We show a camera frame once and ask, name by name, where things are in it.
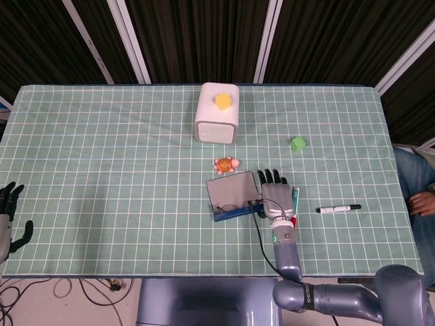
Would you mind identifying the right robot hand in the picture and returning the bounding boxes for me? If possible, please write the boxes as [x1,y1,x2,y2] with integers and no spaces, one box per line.
[256,168,296,223]

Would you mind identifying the bystander's bare hand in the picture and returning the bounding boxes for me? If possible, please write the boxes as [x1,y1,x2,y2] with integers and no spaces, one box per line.
[409,191,435,217]

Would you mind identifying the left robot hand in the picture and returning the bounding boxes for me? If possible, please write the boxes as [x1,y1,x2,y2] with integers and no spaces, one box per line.
[0,181,35,264]

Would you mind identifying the blue pencil case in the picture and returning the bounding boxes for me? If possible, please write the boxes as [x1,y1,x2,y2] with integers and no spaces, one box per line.
[205,171,266,223]

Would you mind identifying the thin metal eyeglasses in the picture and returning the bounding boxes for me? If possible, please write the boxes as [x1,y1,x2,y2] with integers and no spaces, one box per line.
[214,200,251,212]

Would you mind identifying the green marker red cap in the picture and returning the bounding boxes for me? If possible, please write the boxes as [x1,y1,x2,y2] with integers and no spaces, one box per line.
[291,185,301,228]

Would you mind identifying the person's leg in jeans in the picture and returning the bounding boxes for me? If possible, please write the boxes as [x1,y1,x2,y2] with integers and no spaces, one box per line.
[392,145,435,283]

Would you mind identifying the white marker black cap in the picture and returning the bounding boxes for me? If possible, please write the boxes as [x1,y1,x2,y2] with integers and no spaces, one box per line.
[315,203,362,215]

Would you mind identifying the pink orange turtle toy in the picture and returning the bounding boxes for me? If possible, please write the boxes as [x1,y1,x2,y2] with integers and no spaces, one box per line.
[213,156,241,176]

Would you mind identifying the yellow foam cube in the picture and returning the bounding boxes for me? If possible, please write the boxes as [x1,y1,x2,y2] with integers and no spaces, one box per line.
[215,92,233,112]

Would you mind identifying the white cube cabinet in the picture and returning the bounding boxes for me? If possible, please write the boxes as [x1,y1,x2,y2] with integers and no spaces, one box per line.
[193,81,241,146]

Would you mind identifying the green checked tablecloth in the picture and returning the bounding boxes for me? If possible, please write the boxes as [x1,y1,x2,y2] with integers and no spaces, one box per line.
[0,84,425,278]

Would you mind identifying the blue-grey robot torso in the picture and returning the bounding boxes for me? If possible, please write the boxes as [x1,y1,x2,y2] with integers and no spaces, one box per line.
[135,277,283,326]

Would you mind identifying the white blue board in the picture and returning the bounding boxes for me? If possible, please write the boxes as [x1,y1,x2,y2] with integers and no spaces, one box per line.
[0,94,14,120]

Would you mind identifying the black pleated curtain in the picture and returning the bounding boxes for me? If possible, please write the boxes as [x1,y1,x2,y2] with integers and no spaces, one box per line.
[0,0,435,147]

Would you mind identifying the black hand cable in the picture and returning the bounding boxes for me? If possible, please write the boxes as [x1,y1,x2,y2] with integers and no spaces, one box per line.
[247,199,305,285]

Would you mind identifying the black floor cable bundle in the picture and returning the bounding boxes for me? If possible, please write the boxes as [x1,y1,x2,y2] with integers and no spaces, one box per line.
[0,280,22,326]

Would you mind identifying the white frame post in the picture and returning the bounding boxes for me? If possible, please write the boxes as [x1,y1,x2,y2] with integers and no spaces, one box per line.
[254,0,283,84]
[62,0,115,85]
[107,0,152,84]
[376,25,435,96]

